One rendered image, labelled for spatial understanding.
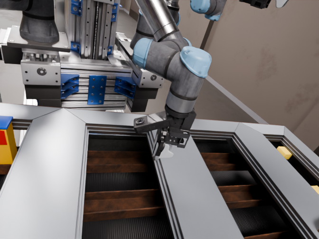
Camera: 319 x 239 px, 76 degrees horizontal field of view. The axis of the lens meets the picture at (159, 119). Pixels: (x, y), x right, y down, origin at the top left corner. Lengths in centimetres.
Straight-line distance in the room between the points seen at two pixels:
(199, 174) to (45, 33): 83
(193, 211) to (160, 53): 45
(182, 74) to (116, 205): 54
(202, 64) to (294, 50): 284
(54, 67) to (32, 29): 18
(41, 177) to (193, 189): 46
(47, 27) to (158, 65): 63
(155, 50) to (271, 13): 316
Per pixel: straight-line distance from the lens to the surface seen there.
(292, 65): 325
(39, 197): 63
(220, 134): 105
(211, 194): 73
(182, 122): 57
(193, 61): 47
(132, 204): 82
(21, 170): 70
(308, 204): 97
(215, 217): 69
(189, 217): 65
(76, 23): 124
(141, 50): 53
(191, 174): 75
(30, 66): 94
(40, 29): 102
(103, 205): 81
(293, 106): 320
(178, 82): 49
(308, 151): 133
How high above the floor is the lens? 137
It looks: 34 degrees down
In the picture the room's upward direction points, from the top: 18 degrees clockwise
